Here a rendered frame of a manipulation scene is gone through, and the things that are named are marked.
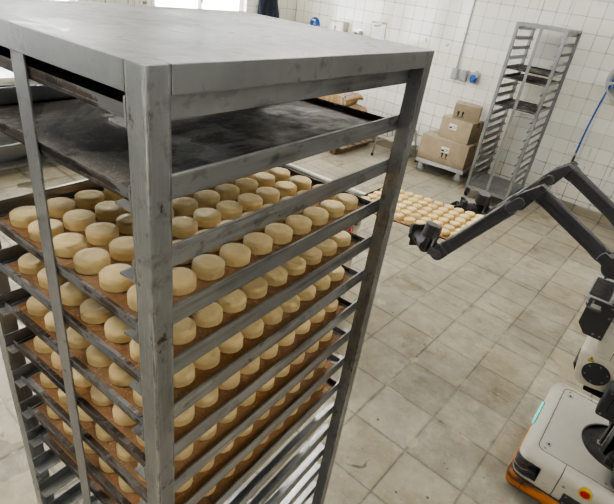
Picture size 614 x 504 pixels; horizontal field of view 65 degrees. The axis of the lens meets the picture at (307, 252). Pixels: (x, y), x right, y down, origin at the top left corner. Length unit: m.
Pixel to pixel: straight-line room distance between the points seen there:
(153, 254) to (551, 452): 2.16
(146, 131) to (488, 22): 6.01
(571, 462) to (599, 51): 4.47
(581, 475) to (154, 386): 2.06
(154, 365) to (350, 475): 1.84
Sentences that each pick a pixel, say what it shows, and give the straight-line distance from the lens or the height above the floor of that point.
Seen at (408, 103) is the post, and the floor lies 1.72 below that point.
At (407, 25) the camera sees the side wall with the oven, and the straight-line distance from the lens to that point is 6.83.
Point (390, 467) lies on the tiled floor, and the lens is 2.47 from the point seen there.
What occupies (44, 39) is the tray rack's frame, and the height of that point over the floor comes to 1.81.
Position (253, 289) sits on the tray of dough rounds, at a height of 1.42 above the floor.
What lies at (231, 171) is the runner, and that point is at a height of 1.68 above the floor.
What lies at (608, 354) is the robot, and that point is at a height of 0.77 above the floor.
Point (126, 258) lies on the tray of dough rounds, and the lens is 0.78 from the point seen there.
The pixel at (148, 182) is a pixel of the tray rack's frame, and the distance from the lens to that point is 0.50.
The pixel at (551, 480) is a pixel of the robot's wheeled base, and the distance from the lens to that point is 2.47.
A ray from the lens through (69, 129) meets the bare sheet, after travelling 0.79.
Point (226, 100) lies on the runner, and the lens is 0.58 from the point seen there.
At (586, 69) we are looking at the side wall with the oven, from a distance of 6.07.
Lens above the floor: 1.90
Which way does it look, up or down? 29 degrees down
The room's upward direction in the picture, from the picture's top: 9 degrees clockwise
